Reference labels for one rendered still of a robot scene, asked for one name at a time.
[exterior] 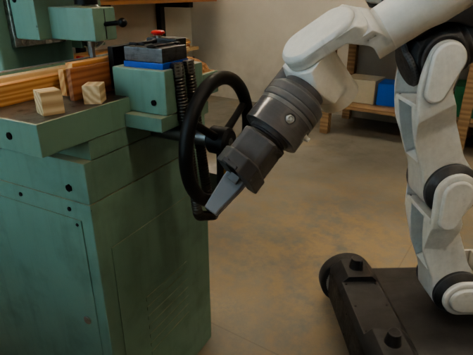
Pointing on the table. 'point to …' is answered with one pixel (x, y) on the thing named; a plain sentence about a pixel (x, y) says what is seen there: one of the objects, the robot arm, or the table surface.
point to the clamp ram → (115, 58)
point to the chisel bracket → (82, 23)
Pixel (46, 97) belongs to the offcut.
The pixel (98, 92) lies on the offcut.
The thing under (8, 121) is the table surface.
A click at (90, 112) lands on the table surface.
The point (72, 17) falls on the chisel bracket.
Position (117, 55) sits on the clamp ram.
